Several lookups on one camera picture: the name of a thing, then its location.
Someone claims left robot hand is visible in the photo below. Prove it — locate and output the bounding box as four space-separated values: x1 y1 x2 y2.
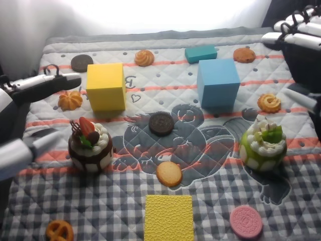
0 64 82 182

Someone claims orange swirl cookie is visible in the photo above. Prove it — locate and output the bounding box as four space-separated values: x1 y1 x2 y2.
257 93 281 114
134 49 154 67

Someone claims dark chocolate sandwich cookie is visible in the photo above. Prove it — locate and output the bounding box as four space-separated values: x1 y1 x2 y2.
70 54 94 73
148 111 174 137

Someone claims blue cube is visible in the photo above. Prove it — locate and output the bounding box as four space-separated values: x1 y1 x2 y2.
197 59 241 110

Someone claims pretzel cookie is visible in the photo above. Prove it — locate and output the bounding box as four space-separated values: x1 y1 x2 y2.
45 220 74 241

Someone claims pink sandwich cookie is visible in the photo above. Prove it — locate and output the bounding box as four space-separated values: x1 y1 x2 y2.
229 205 263 238

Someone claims small yellow block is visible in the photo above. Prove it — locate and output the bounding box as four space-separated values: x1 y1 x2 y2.
86 63 126 112

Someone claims chocolate chip cookie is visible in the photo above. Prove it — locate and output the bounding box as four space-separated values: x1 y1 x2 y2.
233 47 256 63

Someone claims textured yellow block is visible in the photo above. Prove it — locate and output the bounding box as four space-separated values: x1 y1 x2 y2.
144 194 195 241

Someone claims orange flower-shaped cookie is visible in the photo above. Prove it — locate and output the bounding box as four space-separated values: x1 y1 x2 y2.
58 90 83 111

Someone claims grey quilt with bear print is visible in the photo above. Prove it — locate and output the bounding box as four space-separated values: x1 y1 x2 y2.
0 26 321 241

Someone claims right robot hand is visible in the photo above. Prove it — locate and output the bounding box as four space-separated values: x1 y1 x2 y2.
260 2 321 141

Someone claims chocolate cake with strawberry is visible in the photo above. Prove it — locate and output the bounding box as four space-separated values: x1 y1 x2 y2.
68 116 113 174

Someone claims green cream cupcake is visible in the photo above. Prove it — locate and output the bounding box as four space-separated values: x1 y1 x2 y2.
238 117 288 173

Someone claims teal flat block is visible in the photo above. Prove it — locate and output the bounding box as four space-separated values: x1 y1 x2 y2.
185 45 218 64

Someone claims round plain biscuit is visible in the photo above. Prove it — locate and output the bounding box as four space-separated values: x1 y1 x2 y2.
156 161 183 187

